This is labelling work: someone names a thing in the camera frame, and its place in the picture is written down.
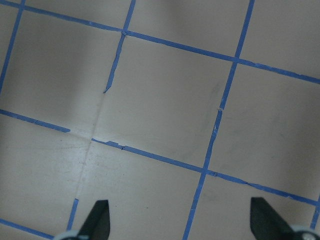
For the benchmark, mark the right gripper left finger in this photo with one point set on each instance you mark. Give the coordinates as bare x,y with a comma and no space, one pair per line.
97,225

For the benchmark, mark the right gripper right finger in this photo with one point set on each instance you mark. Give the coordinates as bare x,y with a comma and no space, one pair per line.
266,224

